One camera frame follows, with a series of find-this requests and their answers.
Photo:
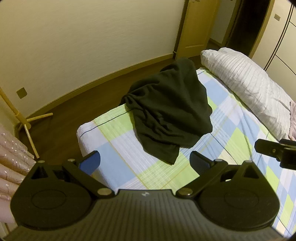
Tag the white striped pillow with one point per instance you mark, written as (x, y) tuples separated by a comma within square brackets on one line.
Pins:
[(264, 97)]

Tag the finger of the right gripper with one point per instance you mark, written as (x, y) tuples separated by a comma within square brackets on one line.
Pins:
[(268, 148)]

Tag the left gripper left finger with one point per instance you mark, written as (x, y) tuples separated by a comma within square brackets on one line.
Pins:
[(81, 172)]

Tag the yellow wooden coat stand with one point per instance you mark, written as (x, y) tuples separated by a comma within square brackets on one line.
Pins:
[(24, 122)]

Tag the black long sleeve shirt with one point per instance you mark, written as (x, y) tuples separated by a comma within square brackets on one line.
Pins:
[(170, 110)]

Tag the checkered bed sheet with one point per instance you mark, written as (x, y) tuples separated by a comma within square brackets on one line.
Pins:
[(125, 164)]

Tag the wooden door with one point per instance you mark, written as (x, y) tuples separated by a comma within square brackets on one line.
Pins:
[(197, 26)]

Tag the white wardrobe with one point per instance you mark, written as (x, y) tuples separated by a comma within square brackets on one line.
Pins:
[(274, 49)]

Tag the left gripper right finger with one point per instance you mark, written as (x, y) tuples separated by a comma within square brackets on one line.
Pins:
[(207, 170)]

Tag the pink quilted blanket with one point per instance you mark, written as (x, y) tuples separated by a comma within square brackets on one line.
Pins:
[(16, 162)]

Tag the pink folded duvet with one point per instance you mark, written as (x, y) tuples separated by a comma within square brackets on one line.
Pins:
[(292, 131)]

